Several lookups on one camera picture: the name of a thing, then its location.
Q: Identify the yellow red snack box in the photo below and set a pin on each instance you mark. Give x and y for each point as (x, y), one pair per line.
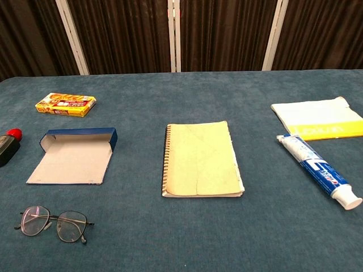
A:
(65, 105)

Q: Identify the white blue toothpaste tube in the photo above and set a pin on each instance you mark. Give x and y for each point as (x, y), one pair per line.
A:
(317, 167)

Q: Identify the black bottle red cap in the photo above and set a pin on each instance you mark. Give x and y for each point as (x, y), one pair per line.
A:
(8, 147)

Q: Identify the teal blue table cloth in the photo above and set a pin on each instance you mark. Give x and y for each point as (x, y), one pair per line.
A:
(181, 232)

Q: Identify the white metal frame post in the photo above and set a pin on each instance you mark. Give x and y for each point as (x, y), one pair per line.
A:
(173, 37)
(274, 37)
(72, 37)

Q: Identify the blue cardboard glasses case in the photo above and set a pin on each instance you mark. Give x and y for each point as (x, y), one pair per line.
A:
(71, 161)

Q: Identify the dark brown curtain panel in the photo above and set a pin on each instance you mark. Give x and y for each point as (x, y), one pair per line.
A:
(122, 34)
(320, 34)
(28, 34)
(227, 34)

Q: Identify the yellow spiral notebook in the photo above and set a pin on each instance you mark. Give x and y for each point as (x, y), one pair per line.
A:
(201, 161)

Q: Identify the white yellow paper booklet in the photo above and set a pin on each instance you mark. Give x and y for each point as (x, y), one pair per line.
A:
(317, 119)

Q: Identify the thin-framed eyeglasses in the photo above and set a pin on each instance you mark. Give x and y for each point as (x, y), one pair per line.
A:
(68, 226)

